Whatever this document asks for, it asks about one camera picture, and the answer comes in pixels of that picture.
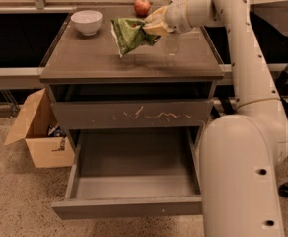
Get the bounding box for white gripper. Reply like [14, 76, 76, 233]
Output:
[143, 0, 192, 36]

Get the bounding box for green jalapeno chip bag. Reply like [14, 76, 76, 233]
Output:
[110, 18, 160, 57]

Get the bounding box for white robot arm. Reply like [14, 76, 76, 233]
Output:
[146, 0, 288, 237]

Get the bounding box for grey drawer cabinet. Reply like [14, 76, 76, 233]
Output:
[40, 7, 223, 144]

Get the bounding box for scratched grey top drawer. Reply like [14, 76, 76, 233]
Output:
[51, 100, 213, 129]

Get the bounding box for open grey middle drawer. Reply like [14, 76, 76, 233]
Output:
[52, 127, 202, 220]

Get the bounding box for red apple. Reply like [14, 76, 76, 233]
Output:
[134, 0, 151, 16]

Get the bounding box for white ceramic bowl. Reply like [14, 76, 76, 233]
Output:
[71, 10, 103, 36]

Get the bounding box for black folding side table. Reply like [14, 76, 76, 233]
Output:
[205, 1, 288, 114]

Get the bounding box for snack bags in box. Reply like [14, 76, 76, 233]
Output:
[47, 125, 66, 151]

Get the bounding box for open cardboard box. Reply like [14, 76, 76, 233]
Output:
[4, 89, 74, 168]

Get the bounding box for grey window ledge rail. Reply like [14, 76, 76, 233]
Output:
[0, 63, 286, 90]

